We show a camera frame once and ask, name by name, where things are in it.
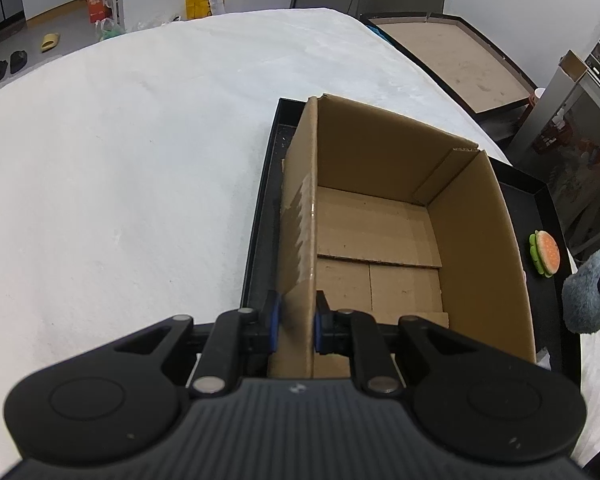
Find plush hamburger toy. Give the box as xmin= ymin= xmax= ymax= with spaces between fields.
xmin=529 ymin=230 xmax=562 ymax=278

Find grey metal table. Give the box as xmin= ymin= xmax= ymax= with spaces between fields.
xmin=506 ymin=51 xmax=600 ymax=260

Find green plastic bag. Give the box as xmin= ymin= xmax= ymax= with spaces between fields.
xmin=95 ymin=18 xmax=124 ymax=41

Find white bed cover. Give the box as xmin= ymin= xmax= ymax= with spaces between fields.
xmin=0 ymin=9 xmax=600 ymax=479

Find yellow slipper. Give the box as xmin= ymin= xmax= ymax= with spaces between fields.
xmin=40 ymin=32 xmax=60 ymax=53

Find yellow cardboard box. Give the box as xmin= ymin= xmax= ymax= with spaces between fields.
xmin=185 ymin=0 xmax=226 ymax=21

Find black framed brown board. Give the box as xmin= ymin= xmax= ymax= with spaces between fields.
xmin=360 ymin=12 xmax=536 ymax=118

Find fluffy grey-blue plush pillow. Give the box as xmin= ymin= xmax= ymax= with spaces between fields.
xmin=562 ymin=249 xmax=600 ymax=334

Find brown cardboard box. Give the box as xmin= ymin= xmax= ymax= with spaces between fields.
xmin=268 ymin=94 xmax=535 ymax=378

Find black slipper right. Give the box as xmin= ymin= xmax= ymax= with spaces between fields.
xmin=9 ymin=50 xmax=28 ymax=75

